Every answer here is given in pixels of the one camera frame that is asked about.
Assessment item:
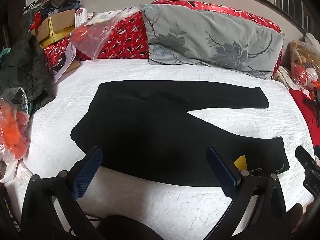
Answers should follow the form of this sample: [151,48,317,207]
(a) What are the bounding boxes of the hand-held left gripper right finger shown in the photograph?
[200,146,288,240]

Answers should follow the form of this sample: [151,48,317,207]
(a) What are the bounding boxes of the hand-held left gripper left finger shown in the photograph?
[20,146,105,240]

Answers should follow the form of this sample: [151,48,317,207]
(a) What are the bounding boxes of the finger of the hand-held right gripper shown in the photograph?
[295,145,320,179]

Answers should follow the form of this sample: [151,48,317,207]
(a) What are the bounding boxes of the black pants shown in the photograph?
[70,80,290,188]

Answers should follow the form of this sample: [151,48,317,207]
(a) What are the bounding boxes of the plain red bed sheet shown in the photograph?
[287,87,320,155]

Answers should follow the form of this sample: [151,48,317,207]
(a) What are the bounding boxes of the white quilted bedspread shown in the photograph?
[5,60,315,240]

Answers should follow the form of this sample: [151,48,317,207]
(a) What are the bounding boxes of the orange item in plastic bag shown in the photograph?
[0,87,32,163]

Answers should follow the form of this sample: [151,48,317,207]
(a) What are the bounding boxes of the stuffed toys in plastic bag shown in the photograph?
[287,32,320,98]

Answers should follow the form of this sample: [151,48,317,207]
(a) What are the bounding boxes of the white paper sheets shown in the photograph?
[51,42,80,83]

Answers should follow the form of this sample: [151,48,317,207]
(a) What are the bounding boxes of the dark green jacket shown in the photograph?
[0,34,57,115]

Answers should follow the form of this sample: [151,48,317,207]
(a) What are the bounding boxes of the clear plastic bag with red cloth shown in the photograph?
[69,9,140,60]

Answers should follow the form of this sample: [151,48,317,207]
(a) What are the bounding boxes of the grey floral pillow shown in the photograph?
[140,3,285,80]

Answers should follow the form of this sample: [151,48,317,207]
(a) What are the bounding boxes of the red printed blanket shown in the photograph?
[44,0,283,80]

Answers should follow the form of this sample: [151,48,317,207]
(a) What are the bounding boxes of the cardboard box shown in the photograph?
[31,9,78,48]

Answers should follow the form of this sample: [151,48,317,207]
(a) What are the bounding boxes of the white bottle with pink label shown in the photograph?
[75,7,88,28]

